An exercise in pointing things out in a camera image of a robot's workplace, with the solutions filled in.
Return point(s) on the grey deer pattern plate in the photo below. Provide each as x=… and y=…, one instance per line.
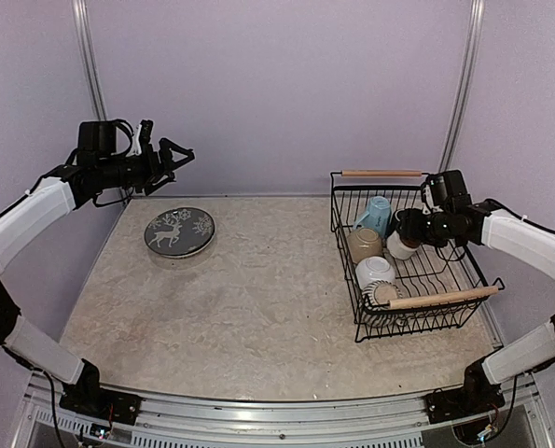
x=180, y=233

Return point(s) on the aluminium front rail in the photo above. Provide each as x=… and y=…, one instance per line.
x=169, y=420

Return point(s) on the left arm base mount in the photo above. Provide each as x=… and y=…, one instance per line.
x=111, y=405

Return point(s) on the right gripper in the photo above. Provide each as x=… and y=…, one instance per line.
x=414, y=230

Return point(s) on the dark green mug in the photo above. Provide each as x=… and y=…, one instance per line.
x=398, y=223

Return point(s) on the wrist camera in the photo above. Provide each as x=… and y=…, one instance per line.
x=427, y=193
x=141, y=137

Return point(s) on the black wire dish rack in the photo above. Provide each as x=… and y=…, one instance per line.
x=430, y=271

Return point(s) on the white and brown cup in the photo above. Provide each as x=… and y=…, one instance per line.
x=398, y=249

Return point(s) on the white ceramic bowl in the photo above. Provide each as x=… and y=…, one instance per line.
x=374, y=269

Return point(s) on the aluminium corner post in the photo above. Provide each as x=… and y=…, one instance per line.
x=87, y=54
x=469, y=62

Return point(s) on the light blue mug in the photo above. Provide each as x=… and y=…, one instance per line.
x=376, y=215

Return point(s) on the wooden rack handle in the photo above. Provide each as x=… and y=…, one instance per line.
x=451, y=297
x=381, y=173

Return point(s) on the beige ceramic bowl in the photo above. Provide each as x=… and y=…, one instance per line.
x=364, y=243

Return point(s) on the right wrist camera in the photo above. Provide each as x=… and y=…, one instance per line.
x=427, y=193

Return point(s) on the far wooden rack handle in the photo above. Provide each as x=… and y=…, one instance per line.
x=381, y=173

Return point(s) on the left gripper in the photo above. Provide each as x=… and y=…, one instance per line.
x=153, y=168

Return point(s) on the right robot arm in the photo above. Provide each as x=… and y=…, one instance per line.
x=524, y=242

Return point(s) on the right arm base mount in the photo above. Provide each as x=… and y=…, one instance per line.
x=452, y=404

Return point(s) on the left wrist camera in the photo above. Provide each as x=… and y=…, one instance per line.
x=141, y=137

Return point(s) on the striped small bowl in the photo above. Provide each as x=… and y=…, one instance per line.
x=376, y=297

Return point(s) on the right aluminium corner post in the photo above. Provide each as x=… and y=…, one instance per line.
x=469, y=62

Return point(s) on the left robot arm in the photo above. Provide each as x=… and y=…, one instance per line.
x=109, y=154

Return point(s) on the left aluminium corner post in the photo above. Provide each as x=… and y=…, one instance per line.
x=87, y=54

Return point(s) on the near wooden rack handle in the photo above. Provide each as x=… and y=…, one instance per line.
x=451, y=297

